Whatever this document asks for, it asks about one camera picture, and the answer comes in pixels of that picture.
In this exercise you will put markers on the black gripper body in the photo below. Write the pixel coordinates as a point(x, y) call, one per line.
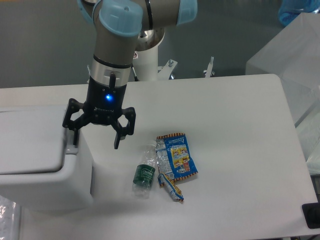
point(103, 104)

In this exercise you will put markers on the grey lid push button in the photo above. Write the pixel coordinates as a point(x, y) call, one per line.
point(71, 139)

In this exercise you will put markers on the white trash can lid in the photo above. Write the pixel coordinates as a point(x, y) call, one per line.
point(31, 140)

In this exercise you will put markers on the white trash can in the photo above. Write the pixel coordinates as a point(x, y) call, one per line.
point(67, 189)

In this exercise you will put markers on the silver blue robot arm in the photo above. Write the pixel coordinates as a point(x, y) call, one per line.
point(118, 25)

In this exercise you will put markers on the crushed clear plastic bottle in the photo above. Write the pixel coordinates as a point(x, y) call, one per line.
point(145, 171)

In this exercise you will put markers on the blue snack wrapper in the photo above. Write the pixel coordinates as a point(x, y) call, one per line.
point(174, 158)

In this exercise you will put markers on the torn snack wrapper strip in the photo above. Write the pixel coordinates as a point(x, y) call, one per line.
point(174, 192)

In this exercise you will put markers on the metal levelling bolt right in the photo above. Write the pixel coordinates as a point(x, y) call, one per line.
point(208, 72)

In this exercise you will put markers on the clear plastic bag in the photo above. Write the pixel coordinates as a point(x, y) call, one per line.
point(10, 218)

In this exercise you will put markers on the translucent white box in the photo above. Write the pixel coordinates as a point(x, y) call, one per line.
point(294, 56)

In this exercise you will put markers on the black device at edge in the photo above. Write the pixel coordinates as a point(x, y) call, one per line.
point(311, 213)

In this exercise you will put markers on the blue plastic bag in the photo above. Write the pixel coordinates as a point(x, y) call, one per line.
point(290, 9)

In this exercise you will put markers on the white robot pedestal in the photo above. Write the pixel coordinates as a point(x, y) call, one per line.
point(145, 60)

